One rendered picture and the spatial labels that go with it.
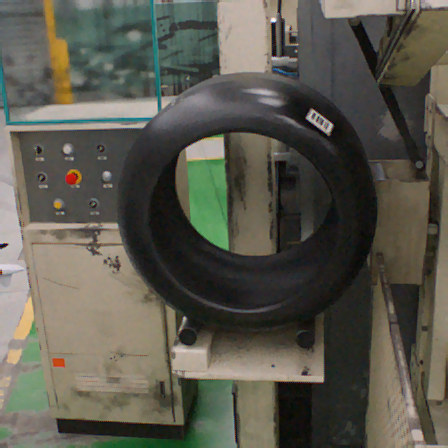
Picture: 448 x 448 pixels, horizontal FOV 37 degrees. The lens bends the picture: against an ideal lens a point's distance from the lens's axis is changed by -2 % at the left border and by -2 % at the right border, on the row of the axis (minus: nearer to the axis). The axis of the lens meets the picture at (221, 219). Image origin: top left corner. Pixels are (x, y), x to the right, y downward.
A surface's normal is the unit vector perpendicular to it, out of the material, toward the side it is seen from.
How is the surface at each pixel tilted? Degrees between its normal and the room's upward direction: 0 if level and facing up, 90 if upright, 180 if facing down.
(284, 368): 0
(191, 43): 90
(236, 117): 79
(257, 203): 90
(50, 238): 90
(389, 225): 90
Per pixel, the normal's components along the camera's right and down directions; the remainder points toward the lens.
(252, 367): -0.04, -0.94
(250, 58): -0.13, 0.34
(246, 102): -0.06, -0.46
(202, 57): 0.10, 0.33
